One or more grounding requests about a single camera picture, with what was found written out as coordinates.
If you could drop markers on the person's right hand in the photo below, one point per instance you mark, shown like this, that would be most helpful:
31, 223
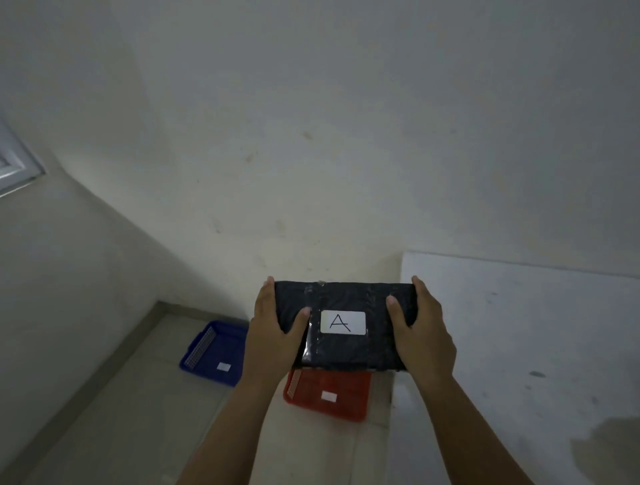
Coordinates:
425, 344

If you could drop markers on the person's left hand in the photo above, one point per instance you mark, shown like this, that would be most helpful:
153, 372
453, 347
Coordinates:
270, 342

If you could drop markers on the person's right thumb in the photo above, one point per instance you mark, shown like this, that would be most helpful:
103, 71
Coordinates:
396, 317

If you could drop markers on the person's left thumb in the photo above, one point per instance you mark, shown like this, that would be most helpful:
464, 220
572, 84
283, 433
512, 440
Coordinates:
299, 325

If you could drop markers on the black parcel with white label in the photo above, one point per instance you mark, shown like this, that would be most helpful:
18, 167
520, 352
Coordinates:
345, 327

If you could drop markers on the person's left forearm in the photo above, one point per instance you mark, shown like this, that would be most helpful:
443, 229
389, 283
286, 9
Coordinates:
232, 429

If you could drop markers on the person's right forearm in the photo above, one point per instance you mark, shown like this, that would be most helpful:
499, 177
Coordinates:
467, 429

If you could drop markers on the red plastic basket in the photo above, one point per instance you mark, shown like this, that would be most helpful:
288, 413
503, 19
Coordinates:
330, 392

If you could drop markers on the blue plastic basket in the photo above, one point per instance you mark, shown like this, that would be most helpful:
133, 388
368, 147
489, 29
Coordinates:
215, 353

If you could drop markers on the white window frame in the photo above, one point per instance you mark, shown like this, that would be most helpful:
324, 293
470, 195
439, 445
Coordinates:
15, 160

